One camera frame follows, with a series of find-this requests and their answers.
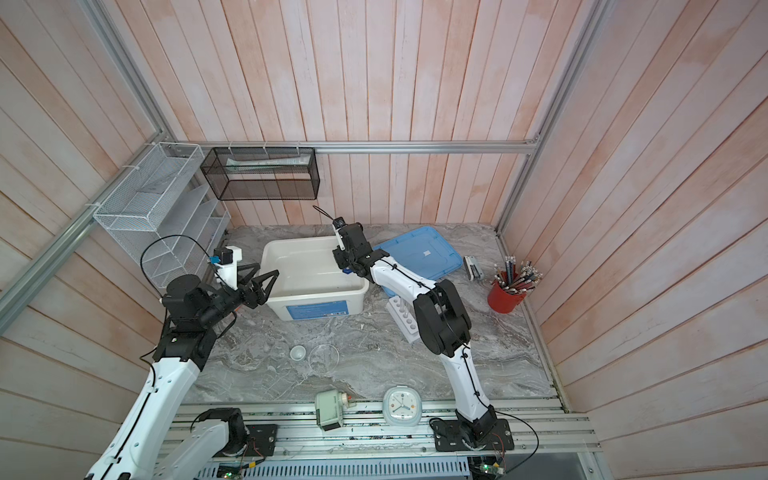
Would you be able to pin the white test tube rack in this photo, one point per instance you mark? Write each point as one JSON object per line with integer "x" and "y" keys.
{"x": 403, "y": 317}

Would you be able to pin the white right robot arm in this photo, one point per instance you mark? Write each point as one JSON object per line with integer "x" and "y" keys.
{"x": 442, "y": 321}

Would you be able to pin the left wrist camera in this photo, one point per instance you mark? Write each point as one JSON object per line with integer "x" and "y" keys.
{"x": 222, "y": 256}

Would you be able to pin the white mesh wall shelf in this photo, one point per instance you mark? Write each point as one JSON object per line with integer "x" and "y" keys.
{"x": 164, "y": 219}

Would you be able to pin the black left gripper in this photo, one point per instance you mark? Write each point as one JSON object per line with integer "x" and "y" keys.
{"x": 251, "y": 300}

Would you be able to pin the small white dish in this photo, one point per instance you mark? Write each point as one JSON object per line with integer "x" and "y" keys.
{"x": 297, "y": 353}

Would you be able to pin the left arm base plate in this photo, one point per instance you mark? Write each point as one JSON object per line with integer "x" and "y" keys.
{"x": 261, "y": 441}

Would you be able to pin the blue plastic bin lid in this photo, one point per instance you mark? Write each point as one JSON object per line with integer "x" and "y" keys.
{"x": 424, "y": 251}

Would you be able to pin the white analog alarm clock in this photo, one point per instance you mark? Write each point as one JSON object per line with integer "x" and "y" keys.
{"x": 402, "y": 407}

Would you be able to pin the black mesh wall basket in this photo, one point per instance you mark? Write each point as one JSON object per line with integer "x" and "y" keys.
{"x": 262, "y": 173}

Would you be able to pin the clear glass petri dish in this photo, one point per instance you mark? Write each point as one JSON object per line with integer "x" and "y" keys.
{"x": 324, "y": 359}

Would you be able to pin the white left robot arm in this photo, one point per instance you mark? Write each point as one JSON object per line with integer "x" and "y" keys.
{"x": 193, "y": 311}

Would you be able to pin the white green timer device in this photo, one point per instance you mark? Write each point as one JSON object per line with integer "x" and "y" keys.
{"x": 329, "y": 409}

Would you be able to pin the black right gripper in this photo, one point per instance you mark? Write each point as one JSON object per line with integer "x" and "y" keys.
{"x": 340, "y": 258}

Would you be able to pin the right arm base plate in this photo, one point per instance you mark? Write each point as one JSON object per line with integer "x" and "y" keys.
{"x": 456, "y": 436}

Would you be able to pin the red pencil cup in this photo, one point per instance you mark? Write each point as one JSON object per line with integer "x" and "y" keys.
{"x": 512, "y": 283}

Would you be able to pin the white plastic storage bin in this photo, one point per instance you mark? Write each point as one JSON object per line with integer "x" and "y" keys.
{"x": 310, "y": 284}

